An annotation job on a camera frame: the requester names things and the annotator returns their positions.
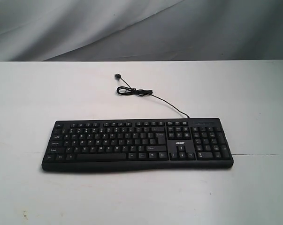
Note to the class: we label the grey backdrop cloth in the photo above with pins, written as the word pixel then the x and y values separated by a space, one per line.
pixel 140 30

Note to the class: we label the black acer keyboard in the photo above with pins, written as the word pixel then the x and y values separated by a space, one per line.
pixel 128 145

